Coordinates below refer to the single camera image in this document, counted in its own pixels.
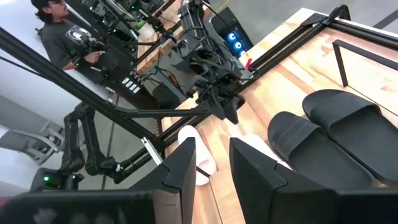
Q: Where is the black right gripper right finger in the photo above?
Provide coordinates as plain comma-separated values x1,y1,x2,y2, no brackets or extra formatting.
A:
229,138,398,224

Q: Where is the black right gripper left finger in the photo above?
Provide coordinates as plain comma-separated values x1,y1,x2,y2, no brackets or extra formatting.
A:
0,136,197,224

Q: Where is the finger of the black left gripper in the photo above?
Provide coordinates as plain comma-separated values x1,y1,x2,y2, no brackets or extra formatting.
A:
224,93,246,124
198,93,226,121

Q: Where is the pink slide sandal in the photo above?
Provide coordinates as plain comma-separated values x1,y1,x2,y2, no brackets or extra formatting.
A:
177,124,218,187

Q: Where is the white slide sandal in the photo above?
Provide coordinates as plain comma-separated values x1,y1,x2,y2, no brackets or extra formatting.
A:
230,126,292,170

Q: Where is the black foam pad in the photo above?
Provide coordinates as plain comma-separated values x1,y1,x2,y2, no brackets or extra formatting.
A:
267,111,376,191

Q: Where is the black slide sandal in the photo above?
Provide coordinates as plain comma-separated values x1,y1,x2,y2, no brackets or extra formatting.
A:
302,89,398,187

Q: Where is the black computer with blue lights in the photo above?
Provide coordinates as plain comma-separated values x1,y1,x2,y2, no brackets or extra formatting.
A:
211,6,254,58

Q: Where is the wooden background table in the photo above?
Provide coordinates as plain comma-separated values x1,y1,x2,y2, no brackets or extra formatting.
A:
136,0,190,74

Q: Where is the black strip with white buttons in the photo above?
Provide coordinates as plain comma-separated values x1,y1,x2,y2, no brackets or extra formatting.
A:
120,76,142,95

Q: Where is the white cup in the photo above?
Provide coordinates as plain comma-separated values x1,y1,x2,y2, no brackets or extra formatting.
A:
136,19,155,40

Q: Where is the black device with green light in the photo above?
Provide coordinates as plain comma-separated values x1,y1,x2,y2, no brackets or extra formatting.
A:
30,167,85,191

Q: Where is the grey metal stand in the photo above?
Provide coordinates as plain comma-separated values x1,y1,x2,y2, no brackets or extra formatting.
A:
0,124,65,166

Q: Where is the person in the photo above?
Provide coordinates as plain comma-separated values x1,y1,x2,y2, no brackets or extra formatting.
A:
30,0,108,72

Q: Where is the silver aluminium bracket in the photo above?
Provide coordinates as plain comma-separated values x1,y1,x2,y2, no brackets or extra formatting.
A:
141,136,163,166

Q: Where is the black curved frame handle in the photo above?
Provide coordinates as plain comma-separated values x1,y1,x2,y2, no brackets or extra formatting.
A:
322,4,351,26

